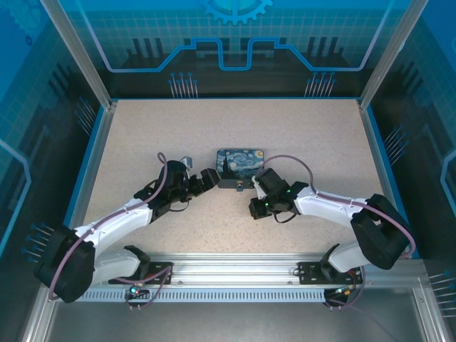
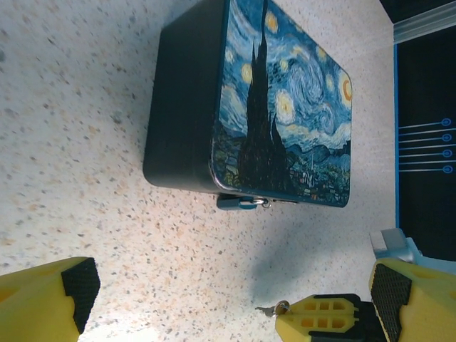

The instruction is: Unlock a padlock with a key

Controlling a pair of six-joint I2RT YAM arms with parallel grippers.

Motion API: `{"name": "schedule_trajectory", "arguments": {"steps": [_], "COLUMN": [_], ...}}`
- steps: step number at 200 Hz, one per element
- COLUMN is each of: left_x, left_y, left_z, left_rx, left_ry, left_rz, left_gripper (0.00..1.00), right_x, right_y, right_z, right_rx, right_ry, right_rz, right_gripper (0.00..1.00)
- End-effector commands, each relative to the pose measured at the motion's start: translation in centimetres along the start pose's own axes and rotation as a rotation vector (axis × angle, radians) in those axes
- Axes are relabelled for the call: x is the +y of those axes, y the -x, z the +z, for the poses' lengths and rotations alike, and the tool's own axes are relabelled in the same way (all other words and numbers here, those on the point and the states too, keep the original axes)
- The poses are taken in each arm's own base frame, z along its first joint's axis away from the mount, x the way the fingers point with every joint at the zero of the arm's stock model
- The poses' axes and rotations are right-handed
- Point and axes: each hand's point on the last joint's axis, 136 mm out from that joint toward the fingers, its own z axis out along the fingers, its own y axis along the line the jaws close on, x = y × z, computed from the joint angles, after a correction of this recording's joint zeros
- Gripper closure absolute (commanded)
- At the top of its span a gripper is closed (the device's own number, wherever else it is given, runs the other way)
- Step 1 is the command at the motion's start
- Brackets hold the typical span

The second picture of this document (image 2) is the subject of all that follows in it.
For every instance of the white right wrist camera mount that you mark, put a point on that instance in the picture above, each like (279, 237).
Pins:
(392, 246)

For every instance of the slanted aluminium frame post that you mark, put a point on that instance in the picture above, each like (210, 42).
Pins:
(427, 22)

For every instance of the blue table border strip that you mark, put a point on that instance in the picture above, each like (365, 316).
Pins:
(397, 142)

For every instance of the small silver key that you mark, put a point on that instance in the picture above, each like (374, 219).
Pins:
(265, 310)

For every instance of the starry night print tin box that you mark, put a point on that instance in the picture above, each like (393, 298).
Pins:
(185, 107)

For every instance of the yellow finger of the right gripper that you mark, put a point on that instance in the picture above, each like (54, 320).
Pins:
(295, 326)
(342, 305)

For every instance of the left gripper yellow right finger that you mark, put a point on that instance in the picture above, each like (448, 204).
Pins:
(424, 306)

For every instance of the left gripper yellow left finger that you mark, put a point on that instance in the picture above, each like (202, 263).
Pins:
(32, 306)

